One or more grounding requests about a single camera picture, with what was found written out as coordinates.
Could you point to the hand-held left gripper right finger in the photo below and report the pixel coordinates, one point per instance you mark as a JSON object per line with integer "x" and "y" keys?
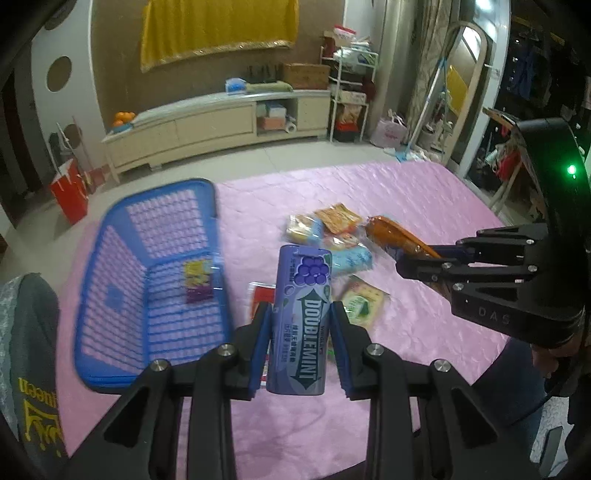
{"x": 340, "y": 357}

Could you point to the orange sausage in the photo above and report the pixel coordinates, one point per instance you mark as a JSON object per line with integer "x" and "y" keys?
{"x": 392, "y": 233}

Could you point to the yellow purple snack packet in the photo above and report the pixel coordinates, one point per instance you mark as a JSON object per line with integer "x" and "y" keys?
{"x": 199, "y": 279}

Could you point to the beige television cabinet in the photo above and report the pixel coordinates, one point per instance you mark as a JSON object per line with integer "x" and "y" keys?
{"x": 207, "y": 124}

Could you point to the purple chewing gum bottle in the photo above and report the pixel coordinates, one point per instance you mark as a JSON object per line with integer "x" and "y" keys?
{"x": 300, "y": 323}

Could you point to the person's right hand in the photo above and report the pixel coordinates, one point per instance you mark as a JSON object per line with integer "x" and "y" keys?
{"x": 551, "y": 362}

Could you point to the grey crown print sweatshirt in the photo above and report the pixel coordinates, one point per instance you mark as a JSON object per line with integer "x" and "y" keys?
{"x": 32, "y": 369}

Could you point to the pile of oranges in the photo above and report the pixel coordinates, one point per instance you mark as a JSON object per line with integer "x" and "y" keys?
{"x": 123, "y": 118}

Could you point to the yellow wall cloth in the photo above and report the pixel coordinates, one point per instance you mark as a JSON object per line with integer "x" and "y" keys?
{"x": 217, "y": 27}

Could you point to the red labelled snack packet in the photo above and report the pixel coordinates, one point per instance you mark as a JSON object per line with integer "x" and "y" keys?
{"x": 261, "y": 295}

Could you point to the orange white snack packet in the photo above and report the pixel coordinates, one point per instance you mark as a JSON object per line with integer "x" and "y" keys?
{"x": 342, "y": 241}

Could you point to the blue cartoon bread packet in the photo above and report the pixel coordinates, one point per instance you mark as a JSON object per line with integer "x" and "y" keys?
{"x": 302, "y": 229}

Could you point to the blue plastic basket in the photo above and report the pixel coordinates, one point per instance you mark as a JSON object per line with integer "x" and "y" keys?
{"x": 152, "y": 323}

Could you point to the pink quilted blanket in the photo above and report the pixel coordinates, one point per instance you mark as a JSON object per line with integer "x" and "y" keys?
{"x": 429, "y": 198}

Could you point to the wooden framed standing mirror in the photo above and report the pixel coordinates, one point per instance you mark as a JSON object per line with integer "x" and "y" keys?
{"x": 468, "y": 83}

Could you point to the blue tissue pack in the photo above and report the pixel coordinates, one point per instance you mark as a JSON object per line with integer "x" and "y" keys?
{"x": 235, "y": 85}

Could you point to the brown cardboard box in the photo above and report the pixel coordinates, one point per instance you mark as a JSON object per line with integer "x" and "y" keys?
{"x": 305, "y": 76}

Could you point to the white metal storage rack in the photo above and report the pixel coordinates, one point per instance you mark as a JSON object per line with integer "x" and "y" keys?
{"x": 351, "y": 92}

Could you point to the red paper bag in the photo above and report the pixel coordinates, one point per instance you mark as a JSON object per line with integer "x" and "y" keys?
{"x": 69, "y": 194}

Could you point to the light blue bread packet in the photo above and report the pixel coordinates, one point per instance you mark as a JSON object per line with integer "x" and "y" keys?
{"x": 353, "y": 261}

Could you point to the green cushion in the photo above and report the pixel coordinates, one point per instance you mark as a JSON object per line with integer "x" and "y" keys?
{"x": 268, "y": 86}

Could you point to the patterned curtain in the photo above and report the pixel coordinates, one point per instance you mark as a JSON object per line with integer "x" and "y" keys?
{"x": 415, "y": 55}

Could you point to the white paper roll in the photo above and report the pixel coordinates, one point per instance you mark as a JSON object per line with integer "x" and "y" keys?
{"x": 291, "y": 127}

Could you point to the pink shopping bag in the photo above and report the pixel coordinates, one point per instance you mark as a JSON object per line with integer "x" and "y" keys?
{"x": 390, "y": 133}

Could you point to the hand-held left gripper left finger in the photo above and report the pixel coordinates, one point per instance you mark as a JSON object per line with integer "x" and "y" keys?
{"x": 260, "y": 350}

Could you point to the green snack packet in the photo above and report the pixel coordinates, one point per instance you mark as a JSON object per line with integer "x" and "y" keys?
{"x": 364, "y": 302}

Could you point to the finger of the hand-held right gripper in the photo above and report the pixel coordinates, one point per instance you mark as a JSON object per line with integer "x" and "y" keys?
{"x": 503, "y": 240}
{"x": 480, "y": 277}

